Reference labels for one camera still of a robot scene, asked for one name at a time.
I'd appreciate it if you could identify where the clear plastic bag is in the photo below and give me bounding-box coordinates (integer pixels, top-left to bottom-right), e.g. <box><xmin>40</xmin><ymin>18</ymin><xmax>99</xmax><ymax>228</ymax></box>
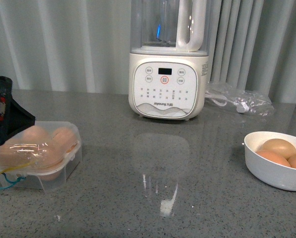
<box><xmin>205</xmin><ymin>82</ymin><xmax>275</xmax><ymax>117</ymax></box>

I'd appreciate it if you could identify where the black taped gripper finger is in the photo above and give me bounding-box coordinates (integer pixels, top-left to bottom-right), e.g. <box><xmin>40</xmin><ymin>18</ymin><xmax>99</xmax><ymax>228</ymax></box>
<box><xmin>0</xmin><ymin>76</ymin><xmax>35</xmax><ymax>146</ymax></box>

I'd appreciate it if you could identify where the clear plastic egg box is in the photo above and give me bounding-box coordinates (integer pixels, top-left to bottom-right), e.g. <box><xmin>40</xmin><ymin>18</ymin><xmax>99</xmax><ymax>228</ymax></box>
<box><xmin>0</xmin><ymin>121</ymin><xmax>82</xmax><ymax>192</ymax></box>

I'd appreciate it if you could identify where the yellow string on box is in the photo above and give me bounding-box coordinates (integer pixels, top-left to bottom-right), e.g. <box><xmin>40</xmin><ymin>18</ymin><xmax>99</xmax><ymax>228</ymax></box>
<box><xmin>0</xmin><ymin>161</ymin><xmax>37</xmax><ymax>179</ymax></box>

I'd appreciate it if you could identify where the white ceramic bowl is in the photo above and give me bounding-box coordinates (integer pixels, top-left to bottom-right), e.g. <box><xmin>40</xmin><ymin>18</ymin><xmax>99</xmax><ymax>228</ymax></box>
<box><xmin>244</xmin><ymin>131</ymin><xmax>296</xmax><ymax>191</ymax></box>

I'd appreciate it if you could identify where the white power cable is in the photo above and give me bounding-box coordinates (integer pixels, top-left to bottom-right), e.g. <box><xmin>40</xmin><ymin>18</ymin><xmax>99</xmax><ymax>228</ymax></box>
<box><xmin>204</xmin><ymin>90</ymin><xmax>249</xmax><ymax>114</ymax></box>

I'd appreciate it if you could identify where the white Joyoung blender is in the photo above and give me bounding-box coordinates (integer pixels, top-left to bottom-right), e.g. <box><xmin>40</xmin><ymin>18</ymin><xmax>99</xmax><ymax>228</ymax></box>
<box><xmin>129</xmin><ymin>0</ymin><xmax>212</xmax><ymax>120</ymax></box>

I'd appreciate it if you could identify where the brown egg bowl left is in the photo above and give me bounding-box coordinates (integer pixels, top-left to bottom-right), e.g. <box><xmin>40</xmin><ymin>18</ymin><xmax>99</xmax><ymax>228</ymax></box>
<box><xmin>256</xmin><ymin>150</ymin><xmax>291</xmax><ymax>167</ymax></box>

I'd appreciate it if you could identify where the brown egg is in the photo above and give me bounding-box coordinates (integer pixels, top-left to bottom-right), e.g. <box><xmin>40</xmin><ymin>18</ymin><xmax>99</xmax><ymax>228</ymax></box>
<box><xmin>33</xmin><ymin>142</ymin><xmax>63</xmax><ymax>181</ymax></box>
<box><xmin>21</xmin><ymin>125</ymin><xmax>50</xmax><ymax>143</ymax></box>
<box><xmin>0</xmin><ymin>139</ymin><xmax>27</xmax><ymax>167</ymax></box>
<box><xmin>52</xmin><ymin>127</ymin><xmax>77</xmax><ymax>153</ymax></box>

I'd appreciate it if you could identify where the grey curtain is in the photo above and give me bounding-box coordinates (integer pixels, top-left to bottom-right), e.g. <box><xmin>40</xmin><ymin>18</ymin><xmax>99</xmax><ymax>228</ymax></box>
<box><xmin>0</xmin><ymin>0</ymin><xmax>296</xmax><ymax>103</ymax></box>

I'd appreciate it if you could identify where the pale egg bowl back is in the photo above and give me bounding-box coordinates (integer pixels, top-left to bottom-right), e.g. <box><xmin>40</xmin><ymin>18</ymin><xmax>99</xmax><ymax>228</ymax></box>
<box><xmin>259</xmin><ymin>138</ymin><xmax>296</xmax><ymax>159</ymax></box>

